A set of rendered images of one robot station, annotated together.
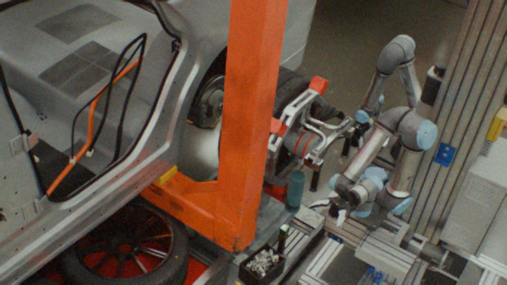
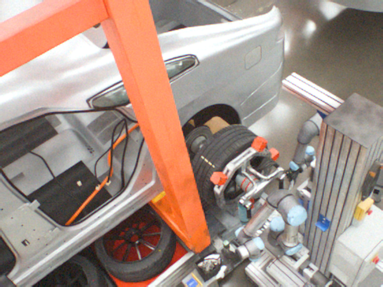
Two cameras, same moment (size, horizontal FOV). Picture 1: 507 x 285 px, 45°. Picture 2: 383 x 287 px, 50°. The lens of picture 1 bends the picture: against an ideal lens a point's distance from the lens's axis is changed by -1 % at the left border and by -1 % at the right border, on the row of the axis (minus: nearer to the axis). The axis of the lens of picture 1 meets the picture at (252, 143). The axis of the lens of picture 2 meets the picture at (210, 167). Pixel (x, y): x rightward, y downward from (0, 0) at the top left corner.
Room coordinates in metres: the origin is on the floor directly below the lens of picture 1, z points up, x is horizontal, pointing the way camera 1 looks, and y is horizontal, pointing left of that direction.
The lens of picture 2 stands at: (0.90, -0.86, 3.46)
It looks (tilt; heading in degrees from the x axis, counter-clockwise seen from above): 53 degrees down; 28
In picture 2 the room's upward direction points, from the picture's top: 11 degrees counter-clockwise
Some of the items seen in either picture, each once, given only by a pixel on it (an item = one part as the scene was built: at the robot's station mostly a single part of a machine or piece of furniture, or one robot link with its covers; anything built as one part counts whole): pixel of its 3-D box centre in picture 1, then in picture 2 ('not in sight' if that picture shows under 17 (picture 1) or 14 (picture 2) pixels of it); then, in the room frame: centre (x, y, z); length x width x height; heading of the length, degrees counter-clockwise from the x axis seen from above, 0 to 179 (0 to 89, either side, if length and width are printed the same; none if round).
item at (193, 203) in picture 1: (184, 186); (168, 205); (2.30, 0.33, 0.69); 0.52 x 0.17 x 0.35; 59
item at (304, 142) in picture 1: (305, 145); (249, 184); (2.56, -0.29, 0.85); 0.21 x 0.14 x 0.14; 59
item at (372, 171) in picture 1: (373, 182); (278, 227); (2.18, -0.60, 0.98); 0.13 x 0.12 x 0.14; 47
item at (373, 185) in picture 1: (369, 188); (254, 246); (1.90, -0.51, 1.21); 0.11 x 0.08 x 0.09; 137
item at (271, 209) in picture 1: (259, 192); (234, 201); (2.68, -0.08, 0.32); 0.40 x 0.30 x 0.28; 149
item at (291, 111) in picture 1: (295, 139); (243, 178); (2.60, -0.23, 0.85); 0.54 x 0.07 x 0.54; 149
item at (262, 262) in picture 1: (262, 267); (210, 265); (1.97, -0.12, 0.51); 0.20 x 0.14 x 0.13; 140
